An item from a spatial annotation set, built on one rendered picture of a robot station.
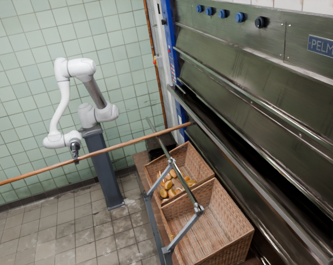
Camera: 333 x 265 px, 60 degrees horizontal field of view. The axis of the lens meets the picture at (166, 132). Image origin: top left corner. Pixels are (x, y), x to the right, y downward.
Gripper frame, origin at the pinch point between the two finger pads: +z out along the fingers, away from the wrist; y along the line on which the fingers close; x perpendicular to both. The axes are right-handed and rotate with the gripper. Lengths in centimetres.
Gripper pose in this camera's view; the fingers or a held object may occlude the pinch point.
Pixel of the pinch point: (75, 159)
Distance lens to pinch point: 220.6
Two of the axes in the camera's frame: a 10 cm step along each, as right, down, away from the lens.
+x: -9.4, 2.8, -1.9
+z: 3.0, 4.5, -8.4
